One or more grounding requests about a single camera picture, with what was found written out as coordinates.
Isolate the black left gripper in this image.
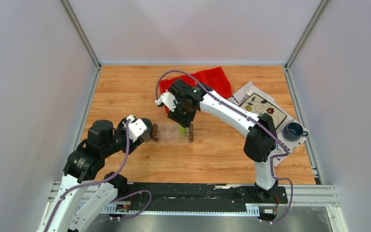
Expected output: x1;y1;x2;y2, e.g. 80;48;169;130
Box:
102;116;144;157

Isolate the green toothpaste tube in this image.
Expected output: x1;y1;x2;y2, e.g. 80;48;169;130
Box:
179;125;187;136

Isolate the dark grey mug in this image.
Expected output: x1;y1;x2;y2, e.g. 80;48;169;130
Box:
141;118;153;142

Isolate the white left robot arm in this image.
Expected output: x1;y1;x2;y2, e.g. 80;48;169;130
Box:
38;115;152;232

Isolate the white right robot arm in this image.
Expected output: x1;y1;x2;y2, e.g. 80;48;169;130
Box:
156;79;278;203

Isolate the clear textured acrylic tray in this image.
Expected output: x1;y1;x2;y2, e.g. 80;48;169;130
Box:
144;123;195;145

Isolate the red three-compartment bin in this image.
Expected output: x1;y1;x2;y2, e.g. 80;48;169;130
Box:
158;67;232;99

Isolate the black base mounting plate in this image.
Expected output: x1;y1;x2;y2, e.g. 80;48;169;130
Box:
118;182;288;213

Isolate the silver fork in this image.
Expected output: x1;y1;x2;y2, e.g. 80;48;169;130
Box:
238;90;254;106

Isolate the floral square plate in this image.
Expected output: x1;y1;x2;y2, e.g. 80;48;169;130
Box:
240;93;287;129

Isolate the patterned white cloth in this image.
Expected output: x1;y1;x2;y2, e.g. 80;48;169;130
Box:
227;81;307;153

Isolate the blue teacup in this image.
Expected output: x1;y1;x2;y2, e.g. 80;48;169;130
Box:
282;122;309;141

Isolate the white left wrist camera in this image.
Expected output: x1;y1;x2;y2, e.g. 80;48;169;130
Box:
126;115;148;142

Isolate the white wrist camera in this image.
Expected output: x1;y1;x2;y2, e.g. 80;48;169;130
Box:
155;92;176;112
126;115;148;142

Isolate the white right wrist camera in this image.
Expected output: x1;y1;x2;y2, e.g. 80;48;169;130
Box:
155;92;176;112

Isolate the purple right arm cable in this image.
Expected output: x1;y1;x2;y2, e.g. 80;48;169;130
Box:
155;70;293;224

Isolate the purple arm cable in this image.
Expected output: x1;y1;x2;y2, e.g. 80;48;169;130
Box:
155;70;293;224
43;120;153;232

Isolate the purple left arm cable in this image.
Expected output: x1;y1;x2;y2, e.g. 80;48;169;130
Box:
43;120;153;232

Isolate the aluminium frame rail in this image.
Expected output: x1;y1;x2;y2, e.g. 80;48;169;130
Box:
39;180;348;232

